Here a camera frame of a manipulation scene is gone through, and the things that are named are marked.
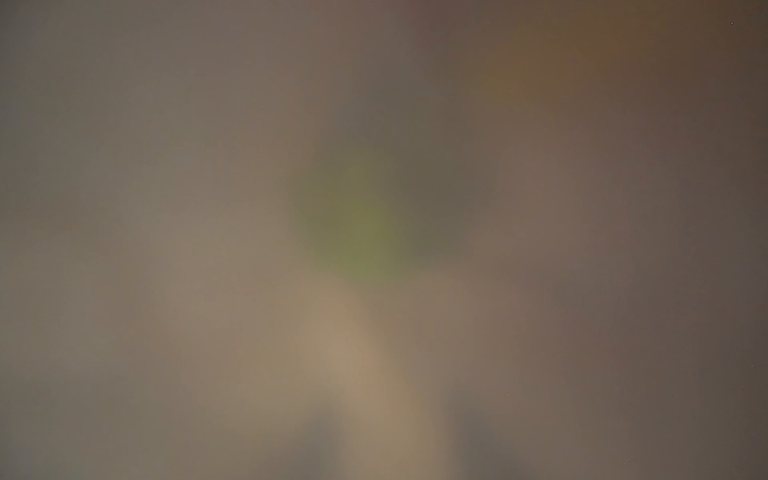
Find green fake fruit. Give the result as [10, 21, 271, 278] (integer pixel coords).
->
[293, 157, 424, 283]

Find pink plastic bag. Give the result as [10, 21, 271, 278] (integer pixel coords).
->
[1, 1, 767, 479]

